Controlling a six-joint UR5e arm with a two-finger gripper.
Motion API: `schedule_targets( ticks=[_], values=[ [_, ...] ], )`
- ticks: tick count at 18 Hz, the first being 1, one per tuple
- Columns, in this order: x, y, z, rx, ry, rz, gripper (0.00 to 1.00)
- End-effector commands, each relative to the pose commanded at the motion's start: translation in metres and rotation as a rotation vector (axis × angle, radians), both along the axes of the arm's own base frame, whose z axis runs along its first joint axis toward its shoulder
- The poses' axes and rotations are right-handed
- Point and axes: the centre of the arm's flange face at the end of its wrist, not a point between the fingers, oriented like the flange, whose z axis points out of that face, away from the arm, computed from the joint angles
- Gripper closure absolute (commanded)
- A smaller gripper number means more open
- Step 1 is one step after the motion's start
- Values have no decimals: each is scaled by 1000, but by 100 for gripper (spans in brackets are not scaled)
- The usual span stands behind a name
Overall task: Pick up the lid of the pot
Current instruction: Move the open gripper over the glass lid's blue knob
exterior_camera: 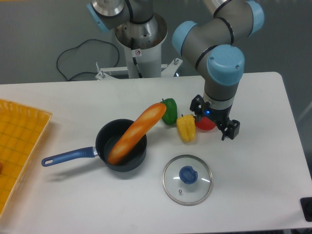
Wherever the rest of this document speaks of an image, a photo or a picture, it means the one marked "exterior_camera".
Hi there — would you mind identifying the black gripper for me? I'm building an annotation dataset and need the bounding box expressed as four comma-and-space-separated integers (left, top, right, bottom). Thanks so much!
190, 95, 240, 141

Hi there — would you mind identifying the dark pot with blue handle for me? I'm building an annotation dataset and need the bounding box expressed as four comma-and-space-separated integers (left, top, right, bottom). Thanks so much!
41, 119, 148, 172

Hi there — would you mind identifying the green toy bell pepper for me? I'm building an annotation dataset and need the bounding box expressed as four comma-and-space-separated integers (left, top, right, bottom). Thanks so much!
161, 98, 177, 125

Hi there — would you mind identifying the yellow toy bell pepper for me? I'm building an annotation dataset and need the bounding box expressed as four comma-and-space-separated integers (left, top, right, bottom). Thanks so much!
176, 115, 196, 143

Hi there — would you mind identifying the orange toy baguette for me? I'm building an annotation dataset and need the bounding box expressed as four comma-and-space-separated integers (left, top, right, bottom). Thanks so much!
108, 103, 166, 165

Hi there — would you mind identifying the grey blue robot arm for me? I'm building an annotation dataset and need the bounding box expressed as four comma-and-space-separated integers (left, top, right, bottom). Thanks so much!
87, 0, 264, 139

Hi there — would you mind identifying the yellow woven plastic tray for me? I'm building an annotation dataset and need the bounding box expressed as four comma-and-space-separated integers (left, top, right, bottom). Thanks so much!
0, 99, 52, 214

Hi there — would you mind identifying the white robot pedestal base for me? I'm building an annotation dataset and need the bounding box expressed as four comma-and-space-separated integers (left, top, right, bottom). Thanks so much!
95, 13, 183, 80

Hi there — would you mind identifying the black object at table corner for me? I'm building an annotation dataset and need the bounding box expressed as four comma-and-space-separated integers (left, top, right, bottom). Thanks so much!
300, 197, 312, 222

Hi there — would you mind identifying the red toy bell pepper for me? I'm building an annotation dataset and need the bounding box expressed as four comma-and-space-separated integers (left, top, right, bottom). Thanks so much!
195, 117, 216, 131

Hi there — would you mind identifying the black cable on floor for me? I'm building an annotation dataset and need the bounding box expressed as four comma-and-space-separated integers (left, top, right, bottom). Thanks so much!
56, 39, 120, 81

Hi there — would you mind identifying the glass pot lid blue knob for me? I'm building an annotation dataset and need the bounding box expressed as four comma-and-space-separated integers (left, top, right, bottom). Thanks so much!
162, 155, 214, 206

